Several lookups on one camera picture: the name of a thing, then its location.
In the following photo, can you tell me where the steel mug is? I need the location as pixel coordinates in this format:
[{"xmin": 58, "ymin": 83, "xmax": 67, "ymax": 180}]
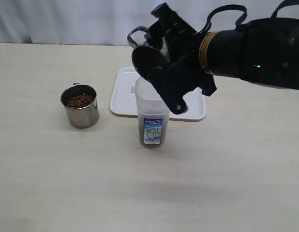
[
  {"xmin": 60, "ymin": 83, "xmax": 100, "ymax": 129},
  {"xmin": 127, "ymin": 22, "xmax": 169, "ymax": 82}
]

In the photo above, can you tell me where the clear plastic container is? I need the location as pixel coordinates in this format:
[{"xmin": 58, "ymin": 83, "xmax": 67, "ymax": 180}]
[{"xmin": 135, "ymin": 77, "xmax": 170, "ymax": 148}]

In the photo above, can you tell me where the white curtain backdrop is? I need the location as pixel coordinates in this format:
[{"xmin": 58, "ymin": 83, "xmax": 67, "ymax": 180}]
[{"xmin": 0, "ymin": 0, "xmax": 283, "ymax": 46}]

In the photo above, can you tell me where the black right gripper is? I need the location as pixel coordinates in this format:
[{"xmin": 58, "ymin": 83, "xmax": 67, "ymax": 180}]
[{"xmin": 148, "ymin": 3, "xmax": 217, "ymax": 115}]

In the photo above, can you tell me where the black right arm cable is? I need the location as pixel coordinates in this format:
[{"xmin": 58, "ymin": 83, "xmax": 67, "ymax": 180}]
[{"xmin": 200, "ymin": 0, "xmax": 299, "ymax": 34}]

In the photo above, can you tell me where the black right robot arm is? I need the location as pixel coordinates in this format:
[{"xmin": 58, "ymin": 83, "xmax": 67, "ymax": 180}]
[{"xmin": 140, "ymin": 3, "xmax": 299, "ymax": 115}]

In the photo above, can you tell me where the white plastic tray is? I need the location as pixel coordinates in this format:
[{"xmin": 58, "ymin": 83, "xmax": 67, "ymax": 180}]
[{"xmin": 109, "ymin": 67, "xmax": 207, "ymax": 122}]

